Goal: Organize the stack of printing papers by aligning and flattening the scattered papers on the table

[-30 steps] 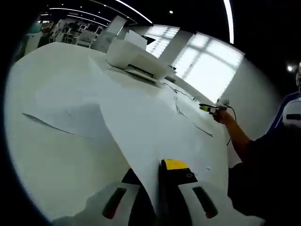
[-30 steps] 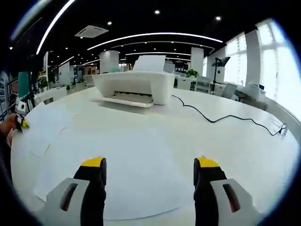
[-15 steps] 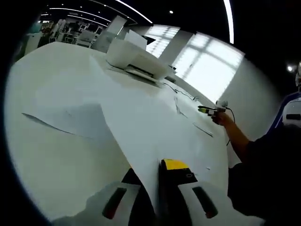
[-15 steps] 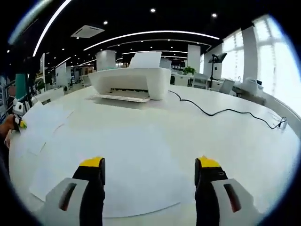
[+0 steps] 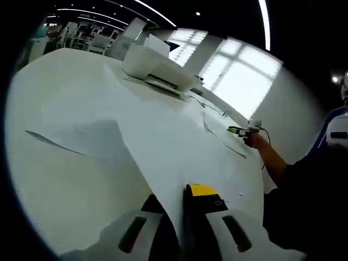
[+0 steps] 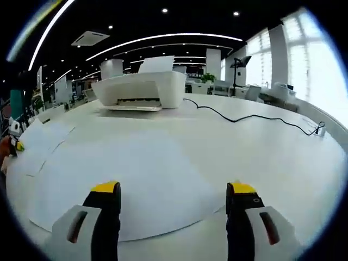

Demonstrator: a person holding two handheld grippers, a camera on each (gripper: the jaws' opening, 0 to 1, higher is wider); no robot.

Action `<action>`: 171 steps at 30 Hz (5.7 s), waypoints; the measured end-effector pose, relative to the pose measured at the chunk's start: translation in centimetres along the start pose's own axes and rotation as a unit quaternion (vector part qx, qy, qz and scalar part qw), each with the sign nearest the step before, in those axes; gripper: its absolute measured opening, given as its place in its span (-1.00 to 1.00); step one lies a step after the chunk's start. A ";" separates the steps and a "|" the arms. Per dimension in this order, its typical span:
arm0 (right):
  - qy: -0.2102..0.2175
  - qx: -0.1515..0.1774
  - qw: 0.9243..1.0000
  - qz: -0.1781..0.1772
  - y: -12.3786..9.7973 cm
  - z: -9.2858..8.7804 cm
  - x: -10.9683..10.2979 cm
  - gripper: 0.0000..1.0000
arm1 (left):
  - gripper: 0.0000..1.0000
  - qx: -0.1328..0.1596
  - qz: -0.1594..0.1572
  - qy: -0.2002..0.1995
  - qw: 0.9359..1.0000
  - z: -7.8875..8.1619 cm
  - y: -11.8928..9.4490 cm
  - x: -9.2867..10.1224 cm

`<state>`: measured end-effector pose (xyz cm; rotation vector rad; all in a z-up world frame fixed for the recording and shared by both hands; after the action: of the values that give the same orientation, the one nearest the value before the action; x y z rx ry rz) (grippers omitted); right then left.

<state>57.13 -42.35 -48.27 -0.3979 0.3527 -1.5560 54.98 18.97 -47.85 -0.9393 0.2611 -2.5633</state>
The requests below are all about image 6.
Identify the white printer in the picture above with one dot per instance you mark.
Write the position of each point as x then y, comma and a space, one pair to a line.
141, 87

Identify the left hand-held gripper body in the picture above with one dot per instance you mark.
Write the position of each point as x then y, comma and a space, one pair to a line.
14, 127

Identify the green potted plant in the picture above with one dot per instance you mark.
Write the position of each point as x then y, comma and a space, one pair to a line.
208, 78

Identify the white sign panel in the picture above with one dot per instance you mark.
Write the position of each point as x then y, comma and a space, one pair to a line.
40, 79

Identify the white table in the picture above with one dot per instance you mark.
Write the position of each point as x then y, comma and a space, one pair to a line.
258, 163

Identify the white table power socket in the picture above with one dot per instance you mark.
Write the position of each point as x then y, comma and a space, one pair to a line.
322, 131

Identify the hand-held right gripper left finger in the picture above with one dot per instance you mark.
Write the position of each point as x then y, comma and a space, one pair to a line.
89, 231

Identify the stack of white printing papers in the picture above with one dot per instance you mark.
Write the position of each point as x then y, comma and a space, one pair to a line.
122, 176

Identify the ceiling air conditioner unit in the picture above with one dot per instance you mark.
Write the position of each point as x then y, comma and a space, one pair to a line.
91, 38

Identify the teal board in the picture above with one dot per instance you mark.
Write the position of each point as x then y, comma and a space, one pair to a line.
17, 104

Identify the white partition panel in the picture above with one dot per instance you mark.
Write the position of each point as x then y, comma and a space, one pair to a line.
61, 89

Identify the narrow window with blinds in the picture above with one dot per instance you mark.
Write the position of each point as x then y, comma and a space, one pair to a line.
259, 59

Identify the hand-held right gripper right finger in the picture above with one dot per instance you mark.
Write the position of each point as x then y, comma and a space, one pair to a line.
244, 223

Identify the white boxy machine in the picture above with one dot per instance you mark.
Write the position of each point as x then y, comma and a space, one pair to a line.
282, 88

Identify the black monitor on tripod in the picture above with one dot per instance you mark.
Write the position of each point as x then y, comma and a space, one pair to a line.
240, 63

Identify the wide window with blinds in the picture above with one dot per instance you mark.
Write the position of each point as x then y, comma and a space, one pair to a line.
318, 68

